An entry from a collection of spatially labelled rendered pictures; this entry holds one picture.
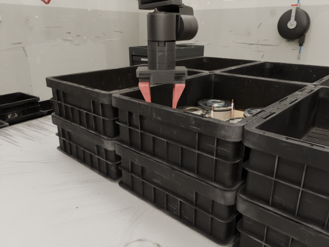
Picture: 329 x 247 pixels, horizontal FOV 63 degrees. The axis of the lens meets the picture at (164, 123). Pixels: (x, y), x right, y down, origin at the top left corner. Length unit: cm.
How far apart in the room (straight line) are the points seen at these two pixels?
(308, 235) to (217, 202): 13
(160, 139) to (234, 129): 16
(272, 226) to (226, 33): 391
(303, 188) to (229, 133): 12
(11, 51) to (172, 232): 342
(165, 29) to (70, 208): 41
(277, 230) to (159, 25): 39
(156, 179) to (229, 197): 17
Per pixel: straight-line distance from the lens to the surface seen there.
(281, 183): 40
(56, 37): 406
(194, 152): 46
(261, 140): 38
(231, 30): 420
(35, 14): 393
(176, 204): 54
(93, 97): 62
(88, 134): 68
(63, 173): 76
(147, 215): 58
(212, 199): 46
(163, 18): 53
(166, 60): 54
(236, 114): 78
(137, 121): 54
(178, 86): 54
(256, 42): 408
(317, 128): 75
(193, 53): 258
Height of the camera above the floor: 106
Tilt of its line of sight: 20 degrees down
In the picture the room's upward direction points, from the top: straight up
